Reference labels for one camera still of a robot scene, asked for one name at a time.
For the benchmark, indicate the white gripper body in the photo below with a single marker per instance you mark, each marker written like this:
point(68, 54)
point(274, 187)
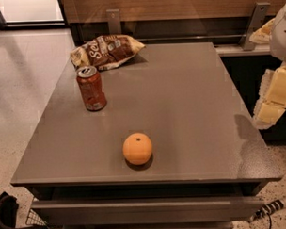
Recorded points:
point(281, 36)

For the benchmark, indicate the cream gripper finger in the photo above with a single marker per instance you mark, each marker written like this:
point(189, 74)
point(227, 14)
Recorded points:
point(272, 98)
point(262, 35)

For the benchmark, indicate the orange fruit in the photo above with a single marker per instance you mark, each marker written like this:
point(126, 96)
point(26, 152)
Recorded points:
point(137, 149)

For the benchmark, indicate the brown chip bag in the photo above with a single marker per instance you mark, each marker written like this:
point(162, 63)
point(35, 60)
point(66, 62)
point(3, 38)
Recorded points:
point(106, 52)

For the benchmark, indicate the red soda can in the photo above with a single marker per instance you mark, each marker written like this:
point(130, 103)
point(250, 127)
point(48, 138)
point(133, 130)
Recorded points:
point(91, 87)

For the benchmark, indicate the black object on floor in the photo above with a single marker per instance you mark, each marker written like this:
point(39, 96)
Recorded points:
point(13, 220)

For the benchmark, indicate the right metal wall bracket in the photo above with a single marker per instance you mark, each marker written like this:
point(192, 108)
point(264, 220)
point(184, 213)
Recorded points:
point(255, 21)

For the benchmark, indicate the metal wall bracket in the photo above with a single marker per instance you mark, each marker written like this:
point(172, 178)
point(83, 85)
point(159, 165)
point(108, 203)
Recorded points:
point(255, 21)
point(114, 22)

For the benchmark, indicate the left metal wall bracket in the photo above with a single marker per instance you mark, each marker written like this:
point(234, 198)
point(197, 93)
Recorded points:
point(114, 22)

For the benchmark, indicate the wire basket under table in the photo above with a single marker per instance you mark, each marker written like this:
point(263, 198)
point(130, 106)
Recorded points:
point(33, 218)

